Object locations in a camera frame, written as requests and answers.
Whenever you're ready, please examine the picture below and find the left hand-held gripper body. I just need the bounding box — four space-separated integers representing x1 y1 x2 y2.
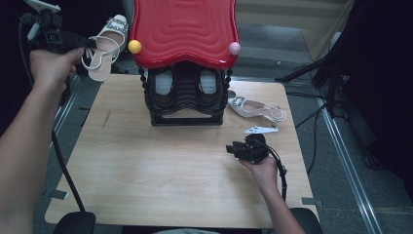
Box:
19 0 83 55

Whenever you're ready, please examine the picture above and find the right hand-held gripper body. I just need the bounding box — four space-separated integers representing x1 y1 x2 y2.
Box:
238 125 281 165

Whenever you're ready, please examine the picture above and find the white slingback heeled sandal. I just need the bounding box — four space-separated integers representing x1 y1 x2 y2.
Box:
227 90 288 129
80 14 130 83

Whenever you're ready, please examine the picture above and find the black leather shoe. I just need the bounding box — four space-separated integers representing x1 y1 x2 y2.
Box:
147 65 176 109
194 65 225 107

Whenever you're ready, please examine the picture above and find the red and black shoe rack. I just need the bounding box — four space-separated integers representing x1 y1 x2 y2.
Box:
129 0 243 128

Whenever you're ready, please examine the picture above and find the person's right hand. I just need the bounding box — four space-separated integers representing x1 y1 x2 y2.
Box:
239 154 281 193

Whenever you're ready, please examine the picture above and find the person's left hand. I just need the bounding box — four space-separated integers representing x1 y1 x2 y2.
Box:
29 47 86 96

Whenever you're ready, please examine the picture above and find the black curtain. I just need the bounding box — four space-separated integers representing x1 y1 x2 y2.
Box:
0 0 131 137
324 0 413 199

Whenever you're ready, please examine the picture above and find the black chair armrest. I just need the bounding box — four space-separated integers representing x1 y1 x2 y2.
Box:
52 210 97 234
287 208 325 234

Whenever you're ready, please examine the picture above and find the person's grey clothing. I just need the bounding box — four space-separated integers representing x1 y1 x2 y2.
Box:
151 227 222 234

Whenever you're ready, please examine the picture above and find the black tripod stand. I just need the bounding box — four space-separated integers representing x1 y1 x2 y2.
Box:
274 45 347 119

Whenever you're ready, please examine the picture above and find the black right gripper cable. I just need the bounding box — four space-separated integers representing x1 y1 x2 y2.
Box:
263 141 289 203

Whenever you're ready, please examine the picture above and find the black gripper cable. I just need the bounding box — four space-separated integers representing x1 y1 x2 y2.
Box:
17 12 88 215
263 141 289 203

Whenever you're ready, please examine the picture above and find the black floor cable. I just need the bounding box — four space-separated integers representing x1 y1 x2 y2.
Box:
292 102 326 176

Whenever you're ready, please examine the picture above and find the metal floor rail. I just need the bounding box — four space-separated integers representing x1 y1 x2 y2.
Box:
316 97 387 234
48 74 81 154

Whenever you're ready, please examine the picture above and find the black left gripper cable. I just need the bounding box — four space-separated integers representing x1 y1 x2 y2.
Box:
17 12 88 215

